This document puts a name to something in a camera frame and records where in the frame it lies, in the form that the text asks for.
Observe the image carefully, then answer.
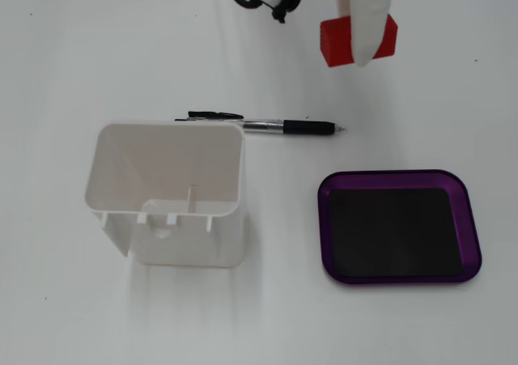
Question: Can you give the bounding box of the red rectangular cube block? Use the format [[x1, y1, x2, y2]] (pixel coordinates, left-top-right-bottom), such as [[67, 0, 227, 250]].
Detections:
[[319, 13, 400, 69]]

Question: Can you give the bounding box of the white plastic open box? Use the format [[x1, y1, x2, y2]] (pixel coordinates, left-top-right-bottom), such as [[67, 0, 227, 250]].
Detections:
[[83, 121, 248, 269]]

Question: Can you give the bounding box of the black and clear pen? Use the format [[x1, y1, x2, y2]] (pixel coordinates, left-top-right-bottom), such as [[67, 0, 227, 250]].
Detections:
[[174, 110, 350, 137]]

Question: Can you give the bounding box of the black mat in tray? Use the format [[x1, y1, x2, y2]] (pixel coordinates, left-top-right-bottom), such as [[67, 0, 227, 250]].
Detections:
[[328, 187, 465, 278]]

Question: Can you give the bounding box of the purple metal tray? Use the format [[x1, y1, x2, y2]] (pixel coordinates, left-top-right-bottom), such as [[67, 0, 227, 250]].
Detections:
[[316, 169, 483, 286]]

